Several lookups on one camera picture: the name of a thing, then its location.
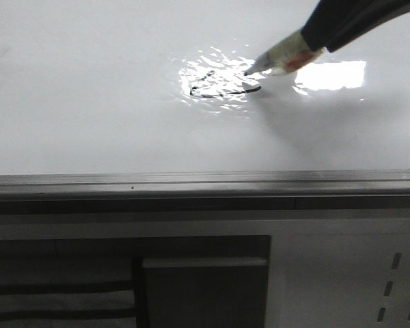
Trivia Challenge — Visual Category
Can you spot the white whiteboard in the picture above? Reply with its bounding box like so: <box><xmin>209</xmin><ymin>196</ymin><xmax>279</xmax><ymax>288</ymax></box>
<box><xmin>0</xmin><ymin>1</ymin><xmax>410</xmax><ymax>175</ymax></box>

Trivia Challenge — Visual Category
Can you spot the white perforated metal panel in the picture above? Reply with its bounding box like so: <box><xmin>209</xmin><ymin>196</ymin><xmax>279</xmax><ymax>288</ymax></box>
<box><xmin>271</xmin><ymin>218</ymin><xmax>410</xmax><ymax>328</ymax></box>

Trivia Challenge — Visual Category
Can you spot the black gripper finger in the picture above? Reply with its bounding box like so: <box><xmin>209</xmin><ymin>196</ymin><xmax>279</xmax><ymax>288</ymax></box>
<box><xmin>325</xmin><ymin>0</ymin><xmax>410</xmax><ymax>53</ymax></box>
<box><xmin>300</xmin><ymin>0</ymin><xmax>394</xmax><ymax>52</ymax></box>

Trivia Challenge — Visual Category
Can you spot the grey aluminium whiteboard frame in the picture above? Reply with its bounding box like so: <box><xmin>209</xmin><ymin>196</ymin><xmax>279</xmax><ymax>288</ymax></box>
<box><xmin>0</xmin><ymin>169</ymin><xmax>410</xmax><ymax>215</ymax></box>

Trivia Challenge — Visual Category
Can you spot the dark cabinet box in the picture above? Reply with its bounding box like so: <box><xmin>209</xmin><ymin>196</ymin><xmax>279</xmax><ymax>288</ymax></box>
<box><xmin>0</xmin><ymin>236</ymin><xmax>271</xmax><ymax>327</ymax></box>

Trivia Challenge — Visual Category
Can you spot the whiteboard marker with tape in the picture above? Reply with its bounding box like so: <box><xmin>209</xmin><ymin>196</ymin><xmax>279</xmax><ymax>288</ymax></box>
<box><xmin>244</xmin><ymin>29</ymin><xmax>325</xmax><ymax>76</ymax></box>

